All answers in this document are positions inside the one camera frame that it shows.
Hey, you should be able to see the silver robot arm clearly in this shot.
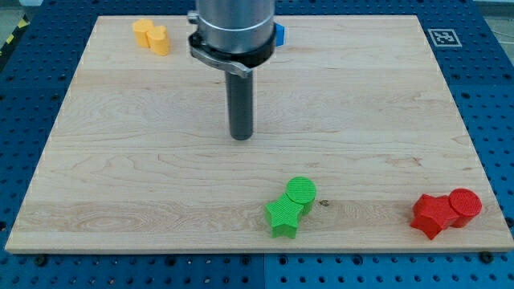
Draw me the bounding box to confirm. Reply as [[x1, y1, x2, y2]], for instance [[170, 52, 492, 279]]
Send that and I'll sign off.
[[187, 0, 276, 79]]

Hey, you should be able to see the yellow heart block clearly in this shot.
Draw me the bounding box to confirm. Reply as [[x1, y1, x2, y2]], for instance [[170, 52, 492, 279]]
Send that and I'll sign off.
[[146, 26, 170, 56]]

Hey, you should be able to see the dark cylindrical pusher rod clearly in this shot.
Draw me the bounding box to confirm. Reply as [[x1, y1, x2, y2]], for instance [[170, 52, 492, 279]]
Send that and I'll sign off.
[[225, 72, 253, 140]]

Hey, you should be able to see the green circle block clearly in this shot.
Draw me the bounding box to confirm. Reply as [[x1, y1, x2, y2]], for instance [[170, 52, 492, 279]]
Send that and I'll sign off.
[[286, 177, 316, 216]]

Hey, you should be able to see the green star block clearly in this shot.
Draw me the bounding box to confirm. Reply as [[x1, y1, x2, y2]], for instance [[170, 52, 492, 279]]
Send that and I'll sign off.
[[265, 193, 304, 239]]

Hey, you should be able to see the wooden board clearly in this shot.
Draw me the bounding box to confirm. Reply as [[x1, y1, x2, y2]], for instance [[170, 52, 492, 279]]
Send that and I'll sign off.
[[6, 15, 513, 254]]

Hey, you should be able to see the blue block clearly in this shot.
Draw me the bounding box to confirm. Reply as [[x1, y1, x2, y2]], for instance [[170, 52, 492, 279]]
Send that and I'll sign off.
[[275, 22, 285, 47]]

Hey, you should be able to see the yellow hexagon block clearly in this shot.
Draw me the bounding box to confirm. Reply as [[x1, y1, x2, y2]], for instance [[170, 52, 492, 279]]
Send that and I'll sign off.
[[132, 18, 154, 48]]

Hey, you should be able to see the red star block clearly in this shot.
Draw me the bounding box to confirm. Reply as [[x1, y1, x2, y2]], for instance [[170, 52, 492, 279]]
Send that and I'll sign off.
[[410, 194, 459, 240]]

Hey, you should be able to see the white fiducial marker tag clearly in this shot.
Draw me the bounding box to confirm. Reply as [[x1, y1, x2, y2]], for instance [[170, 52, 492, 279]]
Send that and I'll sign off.
[[428, 28, 462, 47]]

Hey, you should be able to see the red circle block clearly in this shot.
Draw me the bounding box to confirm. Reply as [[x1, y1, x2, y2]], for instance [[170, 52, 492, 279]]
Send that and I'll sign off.
[[449, 188, 483, 228]]

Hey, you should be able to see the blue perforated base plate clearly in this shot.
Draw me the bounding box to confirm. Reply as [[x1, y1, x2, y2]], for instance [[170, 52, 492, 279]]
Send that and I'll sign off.
[[1, 0, 513, 288]]

